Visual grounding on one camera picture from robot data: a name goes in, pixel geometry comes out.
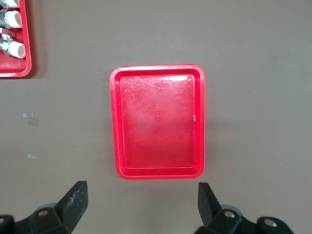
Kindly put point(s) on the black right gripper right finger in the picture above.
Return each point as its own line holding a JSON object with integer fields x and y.
{"x": 209, "y": 214}

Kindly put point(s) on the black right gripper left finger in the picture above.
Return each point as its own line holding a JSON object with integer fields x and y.
{"x": 70, "y": 204}

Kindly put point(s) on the square clear tape patch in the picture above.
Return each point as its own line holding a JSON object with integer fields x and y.
{"x": 33, "y": 121}

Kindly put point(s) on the tiny clear tape strip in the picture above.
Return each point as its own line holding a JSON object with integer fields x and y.
{"x": 28, "y": 115}

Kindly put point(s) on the empty red plastic tray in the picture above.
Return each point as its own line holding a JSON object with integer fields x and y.
{"x": 158, "y": 126}

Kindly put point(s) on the red tray holding valves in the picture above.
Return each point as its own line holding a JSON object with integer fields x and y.
{"x": 26, "y": 48}

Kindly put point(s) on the tilted metal valve white caps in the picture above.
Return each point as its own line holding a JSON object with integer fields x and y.
{"x": 14, "y": 48}

